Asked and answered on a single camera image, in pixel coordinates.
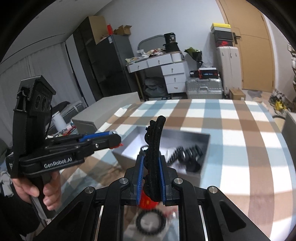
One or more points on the grey bed footboard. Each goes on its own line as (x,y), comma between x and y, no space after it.
(93,117)

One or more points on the black wardrobe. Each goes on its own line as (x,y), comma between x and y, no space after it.
(103,58)

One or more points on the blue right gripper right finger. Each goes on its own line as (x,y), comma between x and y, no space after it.
(166,190)

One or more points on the black flower bouquet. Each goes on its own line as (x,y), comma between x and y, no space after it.
(195,54)

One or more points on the black red flat box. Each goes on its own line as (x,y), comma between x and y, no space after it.
(205,73)

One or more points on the plaid bed sheet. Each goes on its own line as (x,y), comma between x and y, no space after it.
(246,156)

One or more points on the silver suitcase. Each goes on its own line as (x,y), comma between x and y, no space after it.
(204,88)

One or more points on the white cup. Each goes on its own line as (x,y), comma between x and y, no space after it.
(59,122)

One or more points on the black hair claw clip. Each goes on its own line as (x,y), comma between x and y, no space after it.
(152,185)

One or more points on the white tall suitcase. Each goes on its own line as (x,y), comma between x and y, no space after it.
(229,67)

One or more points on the yellow black shoe boxes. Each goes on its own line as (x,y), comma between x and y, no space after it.
(222,34)

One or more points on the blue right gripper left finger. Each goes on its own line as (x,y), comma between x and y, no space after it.
(140,178)

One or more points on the grey cardboard box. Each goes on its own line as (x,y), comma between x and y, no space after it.
(134,142)

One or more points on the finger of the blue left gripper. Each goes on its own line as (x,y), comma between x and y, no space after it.
(97,135)
(107,142)

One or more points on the small cardboard box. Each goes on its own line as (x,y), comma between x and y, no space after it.
(236,94)

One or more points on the wooden door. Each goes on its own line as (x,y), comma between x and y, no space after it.
(252,38)

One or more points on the white dressing desk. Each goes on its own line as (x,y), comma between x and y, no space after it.
(175,70)

